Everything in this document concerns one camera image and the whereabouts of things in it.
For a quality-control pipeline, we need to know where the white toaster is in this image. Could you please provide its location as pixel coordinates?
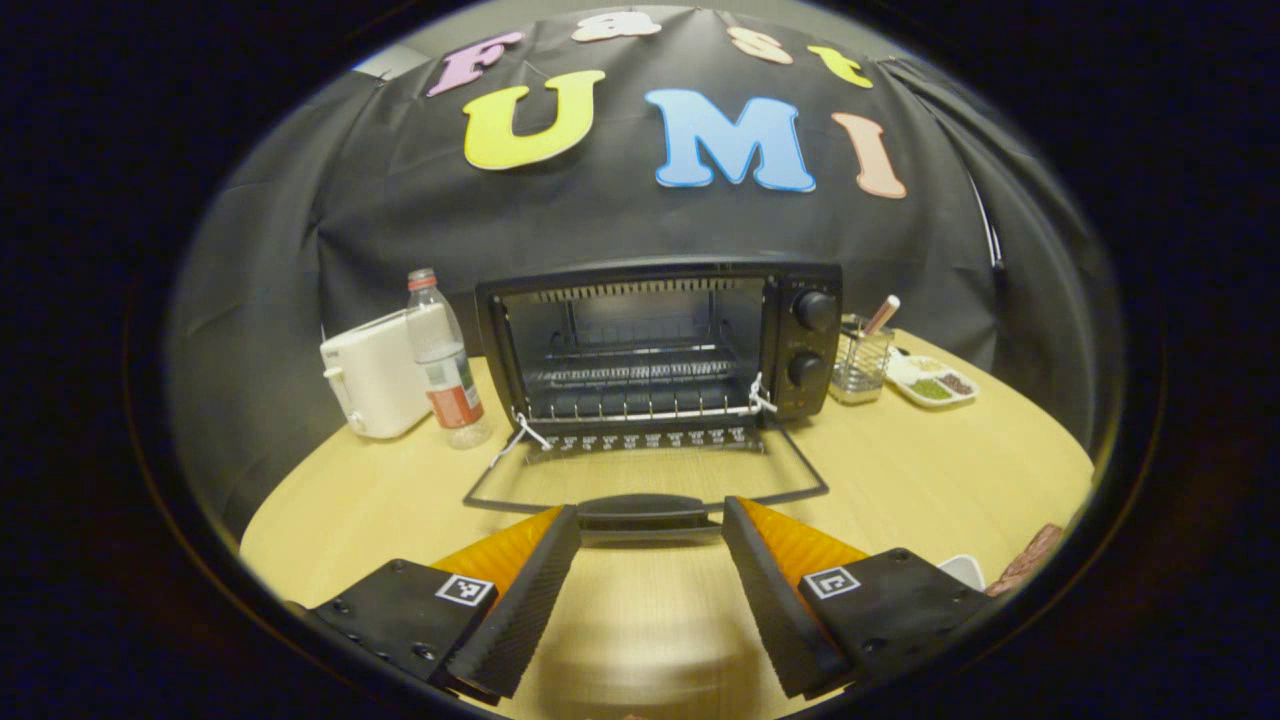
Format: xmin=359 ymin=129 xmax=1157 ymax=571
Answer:
xmin=320 ymin=308 xmax=433 ymax=441

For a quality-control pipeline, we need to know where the brown steak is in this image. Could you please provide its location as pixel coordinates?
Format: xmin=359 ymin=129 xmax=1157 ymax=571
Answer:
xmin=985 ymin=523 xmax=1064 ymax=599

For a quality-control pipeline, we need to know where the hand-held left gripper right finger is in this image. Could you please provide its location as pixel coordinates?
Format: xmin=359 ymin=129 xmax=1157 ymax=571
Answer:
xmin=722 ymin=496 xmax=996 ymax=701

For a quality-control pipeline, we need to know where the clear plastic water bottle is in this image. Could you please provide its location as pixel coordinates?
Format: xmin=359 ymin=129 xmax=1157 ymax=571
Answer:
xmin=406 ymin=268 xmax=493 ymax=451

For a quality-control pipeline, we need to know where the metal wire utensil holder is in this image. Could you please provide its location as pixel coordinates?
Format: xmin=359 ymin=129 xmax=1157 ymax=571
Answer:
xmin=830 ymin=313 xmax=896 ymax=405

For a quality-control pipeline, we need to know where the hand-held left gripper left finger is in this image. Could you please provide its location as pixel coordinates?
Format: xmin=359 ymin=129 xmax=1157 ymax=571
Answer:
xmin=290 ymin=505 xmax=583 ymax=701

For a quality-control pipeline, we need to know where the white divided bean dish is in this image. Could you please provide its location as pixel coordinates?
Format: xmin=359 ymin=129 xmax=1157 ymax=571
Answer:
xmin=885 ymin=352 xmax=980 ymax=409

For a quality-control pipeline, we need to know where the metal oven wire rack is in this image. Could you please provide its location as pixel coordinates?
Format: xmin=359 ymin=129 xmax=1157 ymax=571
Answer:
xmin=520 ymin=345 xmax=766 ymax=426

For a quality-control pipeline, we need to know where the black electric oven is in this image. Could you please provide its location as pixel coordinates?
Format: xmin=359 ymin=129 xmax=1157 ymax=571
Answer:
xmin=462 ymin=255 xmax=844 ymax=546

